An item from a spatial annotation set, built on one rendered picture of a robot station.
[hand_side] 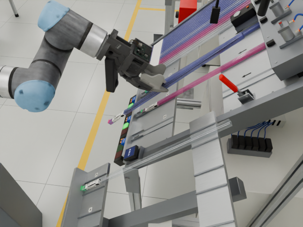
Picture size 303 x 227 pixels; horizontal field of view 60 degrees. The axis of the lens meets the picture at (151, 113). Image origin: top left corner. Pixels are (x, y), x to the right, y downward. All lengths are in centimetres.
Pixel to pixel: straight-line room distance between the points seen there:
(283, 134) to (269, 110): 55
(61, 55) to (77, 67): 178
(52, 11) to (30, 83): 17
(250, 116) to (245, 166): 41
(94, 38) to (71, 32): 5
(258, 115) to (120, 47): 37
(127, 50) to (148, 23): 239
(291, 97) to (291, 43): 12
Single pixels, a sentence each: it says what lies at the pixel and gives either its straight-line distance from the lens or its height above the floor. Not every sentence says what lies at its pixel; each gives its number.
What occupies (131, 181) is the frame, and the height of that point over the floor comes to 68.
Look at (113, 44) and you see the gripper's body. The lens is 66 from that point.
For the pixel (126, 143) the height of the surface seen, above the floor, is 73.
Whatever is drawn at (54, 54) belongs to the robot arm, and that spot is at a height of 110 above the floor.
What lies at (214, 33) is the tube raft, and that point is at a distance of 101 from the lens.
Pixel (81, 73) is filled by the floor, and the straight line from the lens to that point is 242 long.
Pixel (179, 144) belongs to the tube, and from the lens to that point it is 63.
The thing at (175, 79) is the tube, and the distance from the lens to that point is 71.
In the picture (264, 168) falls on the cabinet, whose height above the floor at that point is 62.
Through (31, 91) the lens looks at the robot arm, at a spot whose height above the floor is 111.
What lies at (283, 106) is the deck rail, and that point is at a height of 105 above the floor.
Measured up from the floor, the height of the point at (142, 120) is 74.
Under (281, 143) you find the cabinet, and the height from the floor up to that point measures 62.
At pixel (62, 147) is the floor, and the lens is 190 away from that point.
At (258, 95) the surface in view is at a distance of 70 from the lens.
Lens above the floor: 149
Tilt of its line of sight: 48 degrees down
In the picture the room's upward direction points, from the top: straight up
